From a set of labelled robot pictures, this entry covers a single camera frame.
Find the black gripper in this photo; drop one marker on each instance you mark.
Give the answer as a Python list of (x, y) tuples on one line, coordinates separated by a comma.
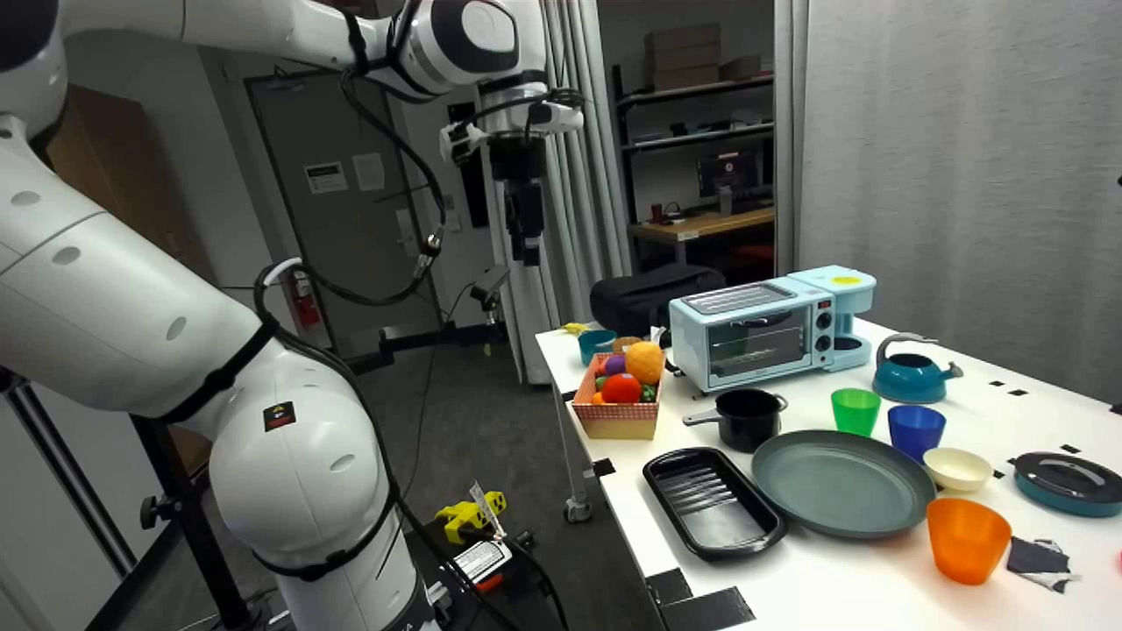
[(519, 158)]

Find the orange plastic cup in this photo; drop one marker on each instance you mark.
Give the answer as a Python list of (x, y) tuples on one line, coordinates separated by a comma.
[(964, 539)]

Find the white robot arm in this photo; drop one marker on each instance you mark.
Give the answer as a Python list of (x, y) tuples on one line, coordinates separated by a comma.
[(109, 321)]

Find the grey plate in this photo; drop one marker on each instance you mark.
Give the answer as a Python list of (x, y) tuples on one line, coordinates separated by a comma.
[(843, 484)]

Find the blue plastic cup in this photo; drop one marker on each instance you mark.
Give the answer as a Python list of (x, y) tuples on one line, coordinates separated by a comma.
[(917, 428)]

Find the black bag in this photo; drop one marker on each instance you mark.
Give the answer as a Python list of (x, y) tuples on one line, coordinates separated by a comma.
[(639, 302)]

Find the teal pot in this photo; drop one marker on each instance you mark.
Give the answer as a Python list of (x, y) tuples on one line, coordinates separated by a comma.
[(593, 340)]

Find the purple plush fruit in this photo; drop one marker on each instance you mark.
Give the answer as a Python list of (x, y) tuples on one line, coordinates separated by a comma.
[(611, 365)]

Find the orange plush fruit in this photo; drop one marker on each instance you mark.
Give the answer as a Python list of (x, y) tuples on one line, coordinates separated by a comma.
[(645, 364)]

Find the red plush tomato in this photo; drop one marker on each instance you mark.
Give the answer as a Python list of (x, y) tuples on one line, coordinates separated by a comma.
[(621, 390)]

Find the light blue toaster oven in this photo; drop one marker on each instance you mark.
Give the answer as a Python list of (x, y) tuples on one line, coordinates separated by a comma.
[(762, 332)]

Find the small black pot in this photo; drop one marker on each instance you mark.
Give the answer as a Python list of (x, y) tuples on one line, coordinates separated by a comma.
[(746, 417)]

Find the yellow clamp tool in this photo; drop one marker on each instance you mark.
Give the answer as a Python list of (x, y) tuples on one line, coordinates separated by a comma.
[(463, 519)]

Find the black grill tray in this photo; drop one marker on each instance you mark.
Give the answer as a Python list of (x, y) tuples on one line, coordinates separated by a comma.
[(713, 506)]

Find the small white bowl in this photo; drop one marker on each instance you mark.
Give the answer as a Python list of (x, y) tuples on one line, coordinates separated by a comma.
[(960, 470)]

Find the crumpled grey white wrapper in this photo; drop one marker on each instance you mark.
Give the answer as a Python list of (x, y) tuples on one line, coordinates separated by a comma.
[(1039, 562)]

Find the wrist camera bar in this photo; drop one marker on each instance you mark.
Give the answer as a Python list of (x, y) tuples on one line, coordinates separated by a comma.
[(525, 121)]

